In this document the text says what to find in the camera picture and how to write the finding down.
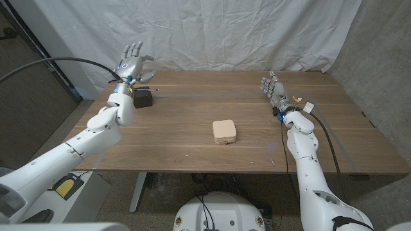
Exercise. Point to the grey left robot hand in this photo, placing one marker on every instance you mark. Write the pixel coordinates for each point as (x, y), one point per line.
(130, 65)

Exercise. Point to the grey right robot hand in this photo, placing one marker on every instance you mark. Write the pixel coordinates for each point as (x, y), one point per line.
(277, 91)

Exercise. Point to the clear ballpoint pen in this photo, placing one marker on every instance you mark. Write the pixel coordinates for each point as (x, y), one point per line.
(151, 90)

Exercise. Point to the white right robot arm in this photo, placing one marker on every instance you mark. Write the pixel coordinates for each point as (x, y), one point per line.
(309, 179)

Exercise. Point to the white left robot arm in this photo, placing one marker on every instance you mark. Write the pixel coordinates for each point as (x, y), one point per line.
(64, 157)

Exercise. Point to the black jewelry box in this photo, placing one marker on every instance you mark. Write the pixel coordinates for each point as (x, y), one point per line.
(143, 99)

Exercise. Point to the pink square case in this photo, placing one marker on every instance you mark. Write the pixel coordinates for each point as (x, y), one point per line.
(224, 130)

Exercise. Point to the white wrinkled backdrop cloth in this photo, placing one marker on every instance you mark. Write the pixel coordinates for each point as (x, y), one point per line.
(208, 35)

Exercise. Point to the grey table leg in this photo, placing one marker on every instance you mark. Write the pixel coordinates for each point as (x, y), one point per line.
(138, 192)

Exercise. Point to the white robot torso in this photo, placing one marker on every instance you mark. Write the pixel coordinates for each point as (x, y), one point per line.
(218, 213)

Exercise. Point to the yellow foot pedal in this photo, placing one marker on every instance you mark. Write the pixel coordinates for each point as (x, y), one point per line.
(65, 187)

